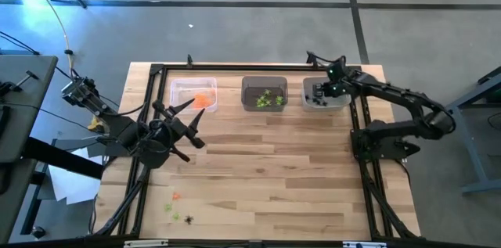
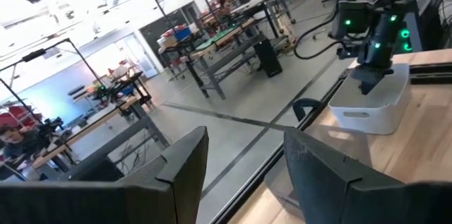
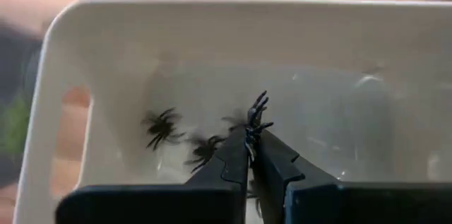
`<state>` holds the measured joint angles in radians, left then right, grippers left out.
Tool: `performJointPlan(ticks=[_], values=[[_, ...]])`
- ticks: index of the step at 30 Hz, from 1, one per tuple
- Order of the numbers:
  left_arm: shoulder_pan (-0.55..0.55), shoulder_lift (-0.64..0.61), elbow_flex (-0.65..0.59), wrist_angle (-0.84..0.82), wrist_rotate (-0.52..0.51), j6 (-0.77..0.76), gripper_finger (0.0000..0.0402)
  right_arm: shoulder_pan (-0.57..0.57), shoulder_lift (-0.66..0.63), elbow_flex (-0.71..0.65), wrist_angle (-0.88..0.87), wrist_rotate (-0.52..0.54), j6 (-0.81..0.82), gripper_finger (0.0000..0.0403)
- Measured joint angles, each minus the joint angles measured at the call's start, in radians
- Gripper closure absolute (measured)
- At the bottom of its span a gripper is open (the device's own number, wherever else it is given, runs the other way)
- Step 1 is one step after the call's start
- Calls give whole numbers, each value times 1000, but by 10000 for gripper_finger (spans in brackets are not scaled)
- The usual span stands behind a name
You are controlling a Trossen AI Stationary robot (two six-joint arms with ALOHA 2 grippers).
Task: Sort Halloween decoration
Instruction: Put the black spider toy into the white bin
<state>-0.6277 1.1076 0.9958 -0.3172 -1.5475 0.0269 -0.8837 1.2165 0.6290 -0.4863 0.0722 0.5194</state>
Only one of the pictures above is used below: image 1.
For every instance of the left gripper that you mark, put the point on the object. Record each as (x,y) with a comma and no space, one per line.
(174,126)

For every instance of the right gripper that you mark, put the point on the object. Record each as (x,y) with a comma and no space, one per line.
(332,89)

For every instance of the green plastic toy spider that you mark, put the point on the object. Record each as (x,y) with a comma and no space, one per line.
(168,207)
(268,103)
(280,103)
(260,104)
(259,99)
(279,99)
(175,216)
(267,92)
(264,100)

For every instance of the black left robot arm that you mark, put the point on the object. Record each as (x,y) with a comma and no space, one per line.
(117,124)

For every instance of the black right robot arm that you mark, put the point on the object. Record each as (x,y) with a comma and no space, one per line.
(399,99)

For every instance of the white plastic bin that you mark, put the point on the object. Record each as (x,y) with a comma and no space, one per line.
(307,83)

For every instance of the clear plastic bin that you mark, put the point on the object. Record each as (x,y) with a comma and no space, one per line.
(184,83)

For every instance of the dark table edge clamp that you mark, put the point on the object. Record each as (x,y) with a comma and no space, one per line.
(311,59)
(189,60)

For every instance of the smoky grey plastic bin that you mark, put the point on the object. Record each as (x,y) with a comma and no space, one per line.
(250,83)

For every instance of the black clamp with silver rod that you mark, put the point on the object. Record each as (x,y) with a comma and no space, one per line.
(98,137)

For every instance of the black support beam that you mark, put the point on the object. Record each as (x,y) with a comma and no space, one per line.
(58,158)

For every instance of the white light bar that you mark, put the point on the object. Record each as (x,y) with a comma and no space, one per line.
(364,245)
(145,243)

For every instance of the white paper sheets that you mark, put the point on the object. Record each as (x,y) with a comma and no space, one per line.
(70,185)

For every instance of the grey side table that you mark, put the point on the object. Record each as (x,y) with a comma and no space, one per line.
(27,123)
(11,201)

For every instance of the black desk clamp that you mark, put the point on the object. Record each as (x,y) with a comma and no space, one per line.
(8,87)

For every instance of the black caster wheel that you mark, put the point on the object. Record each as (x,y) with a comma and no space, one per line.
(38,233)

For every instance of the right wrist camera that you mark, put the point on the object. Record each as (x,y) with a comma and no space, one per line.
(336,70)

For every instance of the blue-grey metal table frame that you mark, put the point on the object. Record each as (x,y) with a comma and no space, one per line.
(467,150)

